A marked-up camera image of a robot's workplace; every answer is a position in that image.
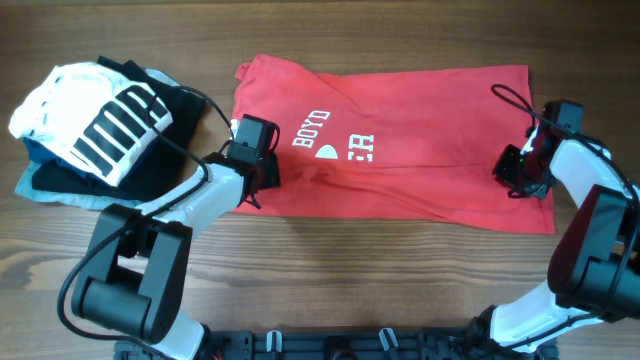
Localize red printed t-shirt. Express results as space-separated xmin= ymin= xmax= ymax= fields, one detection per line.
xmin=233 ymin=54 xmax=555 ymax=235

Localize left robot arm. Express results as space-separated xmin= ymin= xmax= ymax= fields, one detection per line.
xmin=58 ymin=115 xmax=280 ymax=359

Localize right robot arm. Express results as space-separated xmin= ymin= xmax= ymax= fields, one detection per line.
xmin=464 ymin=100 xmax=639 ymax=359

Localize black folded garment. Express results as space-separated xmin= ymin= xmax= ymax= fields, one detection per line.
xmin=31 ymin=55 xmax=207 ymax=204

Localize white folded shirt black letters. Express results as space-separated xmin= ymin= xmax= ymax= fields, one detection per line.
xmin=9 ymin=62 xmax=173 ymax=186

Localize dark blue folded garment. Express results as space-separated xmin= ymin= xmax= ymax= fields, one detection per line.
xmin=22 ymin=135 xmax=161 ymax=176

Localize light blue folded garment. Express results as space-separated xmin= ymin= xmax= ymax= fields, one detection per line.
xmin=14 ymin=67 xmax=190 ymax=213

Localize left black cable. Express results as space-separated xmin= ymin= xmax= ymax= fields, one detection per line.
xmin=56 ymin=84 xmax=236 ymax=351

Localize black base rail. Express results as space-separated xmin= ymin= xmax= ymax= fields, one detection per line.
xmin=113 ymin=327 xmax=559 ymax=360

